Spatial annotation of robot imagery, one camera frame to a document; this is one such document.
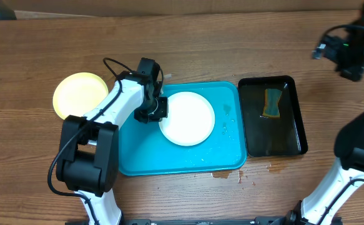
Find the white plate with stain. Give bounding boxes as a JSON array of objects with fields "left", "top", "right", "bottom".
[{"left": 159, "top": 92, "right": 215, "bottom": 146}]

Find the yellow green plate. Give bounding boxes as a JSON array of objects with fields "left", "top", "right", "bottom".
[{"left": 52, "top": 72, "right": 109, "bottom": 119}]

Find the green yellow sponge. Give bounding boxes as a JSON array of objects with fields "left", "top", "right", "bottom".
[{"left": 262, "top": 89, "right": 282, "bottom": 118}]

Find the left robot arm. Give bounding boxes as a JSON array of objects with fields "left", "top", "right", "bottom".
[{"left": 47, "top": 58, "right": 168, "bottom": 224}]

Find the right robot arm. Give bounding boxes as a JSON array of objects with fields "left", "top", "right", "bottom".
[{"left": 274, "top": 4, "right": 364, "bottom": 224}]

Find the teal plastic tray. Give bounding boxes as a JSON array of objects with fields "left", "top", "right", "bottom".
[{"left": 119, "top": 81, "right": 247, "bottom": 176}]

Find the black water tray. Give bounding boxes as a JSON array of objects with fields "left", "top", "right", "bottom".
[{"left": 238, "top": 76, "right": 308, "bottom": 158}]

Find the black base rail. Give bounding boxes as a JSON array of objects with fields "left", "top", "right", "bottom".
[{"left": 65, "top": 216, "right": 295, "bottom": 225}]

